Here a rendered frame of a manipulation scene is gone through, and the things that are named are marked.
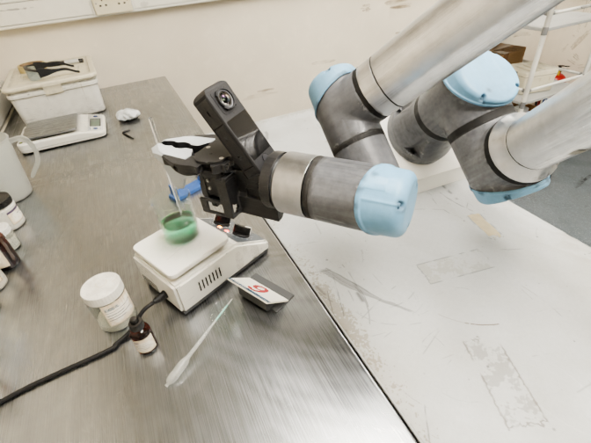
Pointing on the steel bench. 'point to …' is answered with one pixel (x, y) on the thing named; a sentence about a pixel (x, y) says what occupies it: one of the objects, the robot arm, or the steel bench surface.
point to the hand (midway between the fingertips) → (160, 144)
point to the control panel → (231, 232)
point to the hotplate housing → (202, 273)
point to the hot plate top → (155, 245)
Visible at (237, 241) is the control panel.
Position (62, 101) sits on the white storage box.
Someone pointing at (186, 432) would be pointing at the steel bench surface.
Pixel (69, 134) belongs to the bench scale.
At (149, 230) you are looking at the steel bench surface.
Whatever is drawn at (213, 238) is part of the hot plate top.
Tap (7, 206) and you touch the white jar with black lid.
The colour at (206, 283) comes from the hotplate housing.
